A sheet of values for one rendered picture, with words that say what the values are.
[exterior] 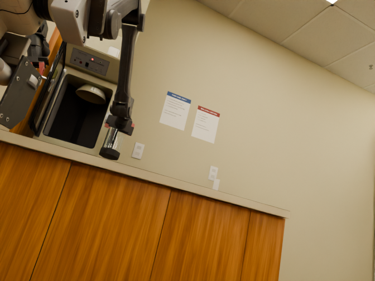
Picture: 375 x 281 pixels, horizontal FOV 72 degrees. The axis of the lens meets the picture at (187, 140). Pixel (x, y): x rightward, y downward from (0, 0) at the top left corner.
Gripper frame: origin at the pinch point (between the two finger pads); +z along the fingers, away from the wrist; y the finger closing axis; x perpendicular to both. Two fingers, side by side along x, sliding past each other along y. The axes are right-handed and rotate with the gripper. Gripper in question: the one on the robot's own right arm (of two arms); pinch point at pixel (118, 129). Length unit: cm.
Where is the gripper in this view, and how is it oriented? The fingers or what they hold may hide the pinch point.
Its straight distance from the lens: 139.3
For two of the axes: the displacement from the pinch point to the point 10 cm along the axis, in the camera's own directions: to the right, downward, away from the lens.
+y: -9.0, -3.3, -2.9
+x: -2.0, 9.0, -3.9
